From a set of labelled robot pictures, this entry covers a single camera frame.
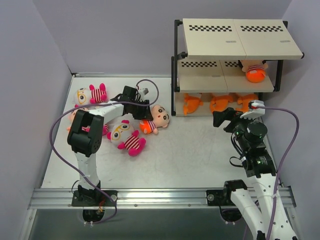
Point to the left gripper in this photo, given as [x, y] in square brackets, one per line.
[139, 113]

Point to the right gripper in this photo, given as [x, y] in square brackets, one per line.
[227, 123]

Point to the peach boy plush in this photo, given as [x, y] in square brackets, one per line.
[161, 119]
[255, 70]
[72, 116]

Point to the orange shark plush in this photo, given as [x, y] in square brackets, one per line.
[219, 102]
[244, 100]
[191, 102]

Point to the orange shark plush back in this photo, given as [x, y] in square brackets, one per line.
[191, 102]

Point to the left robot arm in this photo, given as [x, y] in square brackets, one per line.
[85, 138]

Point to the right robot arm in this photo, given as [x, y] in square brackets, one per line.
[266, 218]

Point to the cream black three-tier shelf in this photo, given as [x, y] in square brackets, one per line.
[207, 54]

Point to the white pink glasses plush front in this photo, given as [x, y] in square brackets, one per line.
[124, 136]

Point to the white pink glasses plush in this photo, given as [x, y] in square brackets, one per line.
[105, 129]
[124, 136]

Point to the white pink glasses plush middle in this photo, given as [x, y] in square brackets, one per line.
[105, 129]

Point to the white pink striped plush back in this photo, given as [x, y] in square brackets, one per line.
[91, 95]

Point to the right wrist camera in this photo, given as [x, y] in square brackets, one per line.
[256, 110]

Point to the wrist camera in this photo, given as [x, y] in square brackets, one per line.
[141, 93]
[256, 110]

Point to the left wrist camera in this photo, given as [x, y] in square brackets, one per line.
[141, 93]

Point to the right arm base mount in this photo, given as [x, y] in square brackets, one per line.
[215, 197]

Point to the aluminium front rail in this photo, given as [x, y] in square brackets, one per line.
[143, 198]

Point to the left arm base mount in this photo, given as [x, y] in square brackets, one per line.
[93, 198]

